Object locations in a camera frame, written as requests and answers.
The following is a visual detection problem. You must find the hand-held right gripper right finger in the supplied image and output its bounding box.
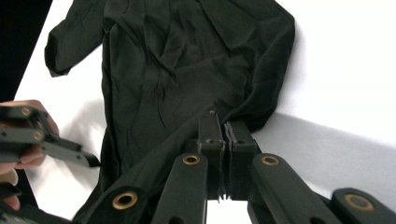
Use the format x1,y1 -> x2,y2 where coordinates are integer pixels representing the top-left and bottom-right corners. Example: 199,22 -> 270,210
224,120 -> 262,202

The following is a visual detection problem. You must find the black t-shirt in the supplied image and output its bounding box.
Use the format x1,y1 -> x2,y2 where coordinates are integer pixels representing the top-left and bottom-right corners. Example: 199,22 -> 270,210
44,0 -> 296,224

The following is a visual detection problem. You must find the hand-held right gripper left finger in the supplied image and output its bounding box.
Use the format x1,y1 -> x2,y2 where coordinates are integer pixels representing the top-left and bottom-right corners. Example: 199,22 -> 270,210
186,108 -> 226,201

